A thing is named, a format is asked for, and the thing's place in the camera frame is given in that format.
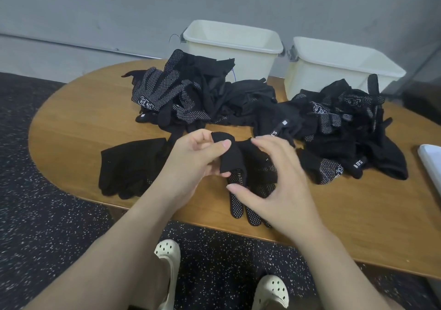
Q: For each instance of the person's right hand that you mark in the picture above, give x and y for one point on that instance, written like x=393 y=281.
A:
x=293 y=203

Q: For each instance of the person's left hand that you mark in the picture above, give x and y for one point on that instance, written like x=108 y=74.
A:
x=182 y=168

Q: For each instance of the pile of black gloves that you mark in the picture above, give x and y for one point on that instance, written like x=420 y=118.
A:
x=179 y=93
x=127 y=190

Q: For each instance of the stack of black gloves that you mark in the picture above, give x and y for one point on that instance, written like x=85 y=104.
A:
x=110 y=182

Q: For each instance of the white plastic bin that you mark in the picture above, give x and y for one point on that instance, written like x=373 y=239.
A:
x=310 y=75
x=248 y=62

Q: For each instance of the person's left forearm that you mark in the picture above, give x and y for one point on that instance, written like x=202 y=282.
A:
x=103 y=265

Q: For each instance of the person's left white shoe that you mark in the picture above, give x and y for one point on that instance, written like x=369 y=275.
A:
x=169 y=258

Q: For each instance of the person's white shoe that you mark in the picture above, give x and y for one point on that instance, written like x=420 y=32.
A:
x=272 y=292
x=169 y=258

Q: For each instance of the person's right white shoe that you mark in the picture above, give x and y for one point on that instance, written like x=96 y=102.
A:
x=272 y=292

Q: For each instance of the person's left leg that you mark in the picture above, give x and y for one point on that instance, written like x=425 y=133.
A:
x=148 y=285

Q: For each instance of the white flat tray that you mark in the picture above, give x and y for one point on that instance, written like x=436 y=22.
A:
x=433 y=165

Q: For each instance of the grey wall pipe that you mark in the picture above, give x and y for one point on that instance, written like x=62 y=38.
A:
x=83 y=44

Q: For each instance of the metal rack frame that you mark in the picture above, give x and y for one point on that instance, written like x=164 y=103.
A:
x=424 y=93

